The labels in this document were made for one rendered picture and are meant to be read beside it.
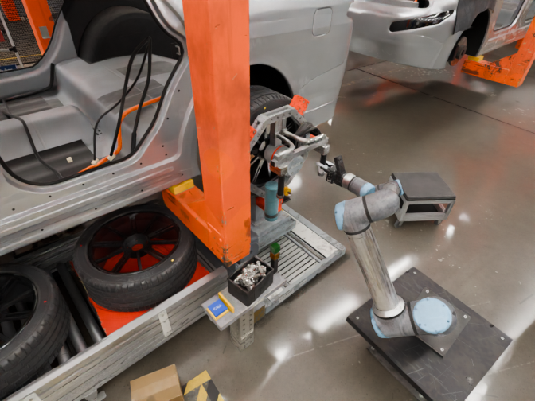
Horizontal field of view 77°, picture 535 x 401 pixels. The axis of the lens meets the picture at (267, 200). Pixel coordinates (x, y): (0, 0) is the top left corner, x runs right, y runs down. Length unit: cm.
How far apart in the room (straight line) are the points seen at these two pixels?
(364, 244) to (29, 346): 150
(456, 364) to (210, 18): 183
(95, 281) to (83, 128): 105
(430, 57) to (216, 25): 331
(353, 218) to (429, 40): 301
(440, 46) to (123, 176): 344
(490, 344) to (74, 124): 269
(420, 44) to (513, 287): 251
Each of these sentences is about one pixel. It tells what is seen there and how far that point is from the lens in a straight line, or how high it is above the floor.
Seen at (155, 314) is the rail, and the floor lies 39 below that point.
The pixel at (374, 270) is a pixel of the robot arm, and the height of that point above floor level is 76.
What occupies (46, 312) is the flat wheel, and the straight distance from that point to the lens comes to 193.
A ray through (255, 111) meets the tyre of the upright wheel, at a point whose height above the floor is 113.
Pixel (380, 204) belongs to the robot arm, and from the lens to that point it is 142.
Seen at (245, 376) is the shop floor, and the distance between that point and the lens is 209.
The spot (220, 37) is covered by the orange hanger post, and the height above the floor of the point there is 163.
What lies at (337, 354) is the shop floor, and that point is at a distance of 219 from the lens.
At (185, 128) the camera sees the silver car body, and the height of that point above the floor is 107.
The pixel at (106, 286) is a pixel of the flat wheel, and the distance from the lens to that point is 192.
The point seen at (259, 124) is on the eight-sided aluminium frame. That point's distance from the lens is 185.
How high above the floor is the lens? 191
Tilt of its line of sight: 39 degrees down
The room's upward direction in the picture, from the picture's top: 2 degrees clockwise
